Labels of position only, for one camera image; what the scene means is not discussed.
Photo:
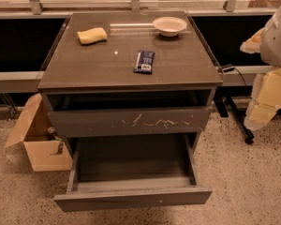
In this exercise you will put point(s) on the yellow sponge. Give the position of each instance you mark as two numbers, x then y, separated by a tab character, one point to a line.
92	35

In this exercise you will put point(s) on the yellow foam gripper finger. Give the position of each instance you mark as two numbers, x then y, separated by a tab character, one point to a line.
266	100
252	45

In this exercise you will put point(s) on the grey drawer cabinet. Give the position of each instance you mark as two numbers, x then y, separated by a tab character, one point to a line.
100	76

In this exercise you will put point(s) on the blue snack packet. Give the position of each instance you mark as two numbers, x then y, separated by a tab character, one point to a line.
144	62

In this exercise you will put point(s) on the cardboard box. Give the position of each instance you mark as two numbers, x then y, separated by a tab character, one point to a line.
30	130

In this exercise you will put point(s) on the grey drawer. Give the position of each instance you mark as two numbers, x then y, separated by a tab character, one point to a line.
101	123
133	171

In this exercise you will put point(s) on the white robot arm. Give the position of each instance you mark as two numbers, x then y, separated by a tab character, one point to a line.
270	47

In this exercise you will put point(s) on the grey top drawer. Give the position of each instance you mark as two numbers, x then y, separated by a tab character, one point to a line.
101	123

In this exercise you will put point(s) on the black rolling stand leg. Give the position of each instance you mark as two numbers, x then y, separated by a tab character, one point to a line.
221	102

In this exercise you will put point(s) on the can in box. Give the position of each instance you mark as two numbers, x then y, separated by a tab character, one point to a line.
51	133

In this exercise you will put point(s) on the white bowl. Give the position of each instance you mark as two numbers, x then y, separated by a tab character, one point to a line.
169	26

